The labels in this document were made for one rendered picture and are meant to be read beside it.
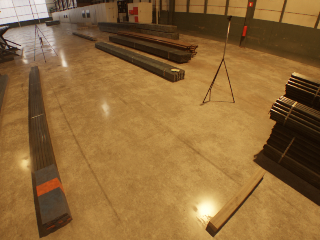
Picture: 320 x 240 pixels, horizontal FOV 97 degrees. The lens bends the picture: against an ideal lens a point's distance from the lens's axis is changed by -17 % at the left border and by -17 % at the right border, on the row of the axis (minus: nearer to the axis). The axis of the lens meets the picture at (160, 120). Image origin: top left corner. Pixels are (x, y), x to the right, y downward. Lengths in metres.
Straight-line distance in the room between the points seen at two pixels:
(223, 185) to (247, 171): 0.42
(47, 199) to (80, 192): 0.36
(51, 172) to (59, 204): 0.46
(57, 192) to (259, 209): 2.15
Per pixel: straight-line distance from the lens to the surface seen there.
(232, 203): 1.93
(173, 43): 7.21
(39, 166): 2.43
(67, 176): 2.37
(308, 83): 2.74
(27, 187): 2.55
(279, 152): 2.43
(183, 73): 4.54
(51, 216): 1.94
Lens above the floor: 1.71
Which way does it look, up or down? 36 degrees down
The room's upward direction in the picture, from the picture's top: straight up
